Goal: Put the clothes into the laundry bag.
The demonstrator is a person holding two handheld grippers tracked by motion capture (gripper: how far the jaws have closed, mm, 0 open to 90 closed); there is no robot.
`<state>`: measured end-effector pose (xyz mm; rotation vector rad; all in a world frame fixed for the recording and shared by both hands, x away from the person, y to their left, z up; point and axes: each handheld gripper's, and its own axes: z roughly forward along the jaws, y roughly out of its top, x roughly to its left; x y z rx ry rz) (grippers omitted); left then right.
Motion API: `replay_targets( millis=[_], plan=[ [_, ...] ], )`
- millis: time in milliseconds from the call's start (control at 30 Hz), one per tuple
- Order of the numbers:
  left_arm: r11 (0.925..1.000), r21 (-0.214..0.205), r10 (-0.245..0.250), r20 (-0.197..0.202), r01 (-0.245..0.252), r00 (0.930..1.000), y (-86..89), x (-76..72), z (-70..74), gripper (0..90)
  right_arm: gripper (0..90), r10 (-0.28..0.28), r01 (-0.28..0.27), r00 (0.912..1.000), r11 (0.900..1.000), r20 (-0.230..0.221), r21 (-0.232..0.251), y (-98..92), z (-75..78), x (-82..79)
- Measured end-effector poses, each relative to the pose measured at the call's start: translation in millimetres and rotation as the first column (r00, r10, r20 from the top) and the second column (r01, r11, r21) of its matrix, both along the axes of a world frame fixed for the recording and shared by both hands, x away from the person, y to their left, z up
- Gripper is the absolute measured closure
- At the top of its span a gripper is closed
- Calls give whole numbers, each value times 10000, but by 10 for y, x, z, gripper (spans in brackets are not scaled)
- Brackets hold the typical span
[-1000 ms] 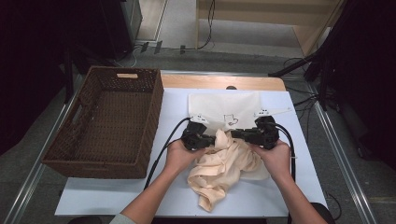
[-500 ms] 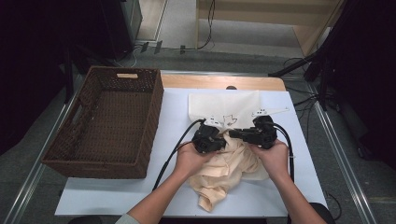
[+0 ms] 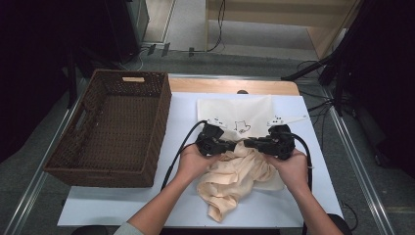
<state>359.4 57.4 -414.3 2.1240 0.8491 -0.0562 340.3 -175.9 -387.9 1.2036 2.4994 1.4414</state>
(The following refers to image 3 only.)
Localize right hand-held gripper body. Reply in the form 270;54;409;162
257;115;307;161

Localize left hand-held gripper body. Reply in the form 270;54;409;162
195;117;229;157

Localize cream garment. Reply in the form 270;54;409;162
196;138;278;223

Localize white mesh laundry bag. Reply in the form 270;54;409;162
196;95;286;192

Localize brown wicker basket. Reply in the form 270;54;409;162
43;69;172;189

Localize person's left hand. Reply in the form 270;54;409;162
175;143;223;186

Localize person's right hand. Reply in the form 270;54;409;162
263;148;311;194

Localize black stand leg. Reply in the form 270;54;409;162
281;48;346;82

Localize black chair part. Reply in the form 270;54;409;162
326;213;353;235
69;224;108;235

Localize light wooden shelf unit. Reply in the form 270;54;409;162
205;0;363;60

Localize person's grey sleeve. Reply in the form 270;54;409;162
112;221;145;235

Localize dark curtain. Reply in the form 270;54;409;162
339;0;415;179
0;0;79;165

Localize black cabinet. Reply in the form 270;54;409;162
74;0;151;65

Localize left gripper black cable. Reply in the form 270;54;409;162
161;119;208;192

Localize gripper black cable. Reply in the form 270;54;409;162
288;131;314;235
161;119;208;192

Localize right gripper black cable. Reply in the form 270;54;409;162
288;131;314;235

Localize black floor cables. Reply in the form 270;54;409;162
297;60;337;145

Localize metal floor rail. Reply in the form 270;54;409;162
327;106;395;235
3;77;89;235

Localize black hanging cable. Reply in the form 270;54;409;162
207;0;227;53

